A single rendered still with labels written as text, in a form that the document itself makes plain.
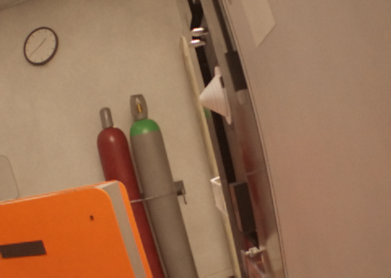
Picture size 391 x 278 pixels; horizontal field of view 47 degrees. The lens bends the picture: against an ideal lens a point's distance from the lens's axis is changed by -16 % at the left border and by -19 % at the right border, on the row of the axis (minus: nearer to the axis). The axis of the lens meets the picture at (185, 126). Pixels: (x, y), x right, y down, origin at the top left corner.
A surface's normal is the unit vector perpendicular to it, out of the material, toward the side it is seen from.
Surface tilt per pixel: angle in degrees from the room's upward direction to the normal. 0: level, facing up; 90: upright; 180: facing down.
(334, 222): 90
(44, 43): 90
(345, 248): 90
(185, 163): 90
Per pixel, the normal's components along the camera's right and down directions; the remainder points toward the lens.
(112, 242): 0.03, -0.06
